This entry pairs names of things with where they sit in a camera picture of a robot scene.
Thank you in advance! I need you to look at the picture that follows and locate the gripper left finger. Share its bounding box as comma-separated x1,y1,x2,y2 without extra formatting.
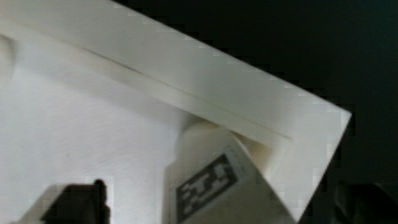
41,179,110,224

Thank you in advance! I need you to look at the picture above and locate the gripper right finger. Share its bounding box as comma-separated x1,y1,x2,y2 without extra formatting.
331,183,398,224

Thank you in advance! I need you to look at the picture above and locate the white leg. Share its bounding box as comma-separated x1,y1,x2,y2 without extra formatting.
162,122,297,224

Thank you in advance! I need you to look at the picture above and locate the white square table top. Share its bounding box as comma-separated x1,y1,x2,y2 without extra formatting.
0,0,350,224

